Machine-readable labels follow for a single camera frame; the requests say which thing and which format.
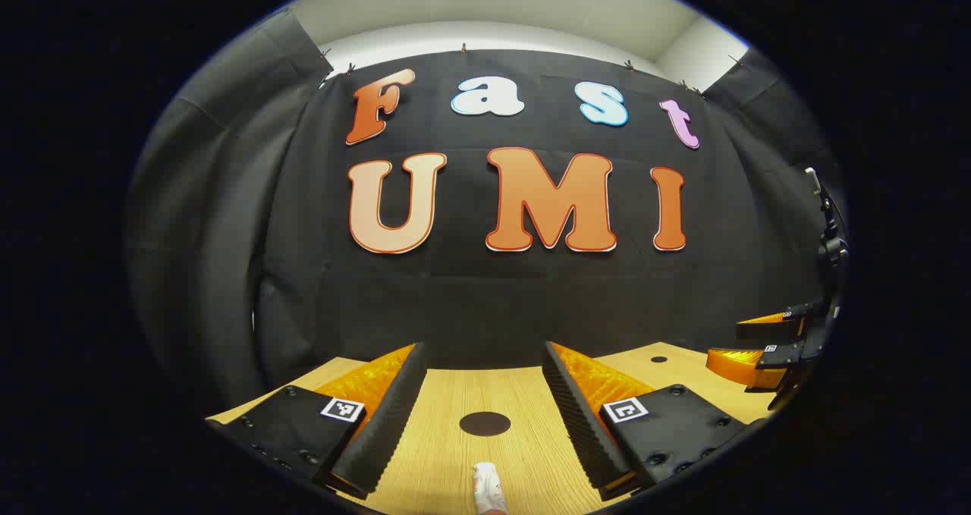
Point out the dark round coaster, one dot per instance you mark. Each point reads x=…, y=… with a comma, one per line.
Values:
x=485, y=424

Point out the black backdrop cloth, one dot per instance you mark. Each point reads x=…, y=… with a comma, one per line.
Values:
x=470, y=303

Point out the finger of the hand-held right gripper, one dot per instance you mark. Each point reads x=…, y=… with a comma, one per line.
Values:
x=747, y=367
x=770, y=327

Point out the white toothpaste tube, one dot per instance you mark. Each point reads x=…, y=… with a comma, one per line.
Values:
x=488, y=488

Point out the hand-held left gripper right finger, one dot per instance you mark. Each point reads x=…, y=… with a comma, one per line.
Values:
x=580, y=424

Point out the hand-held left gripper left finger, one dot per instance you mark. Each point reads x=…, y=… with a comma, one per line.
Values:
x=387, y=424

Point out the wooden desktop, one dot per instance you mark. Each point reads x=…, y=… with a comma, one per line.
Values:
x=455, y=462

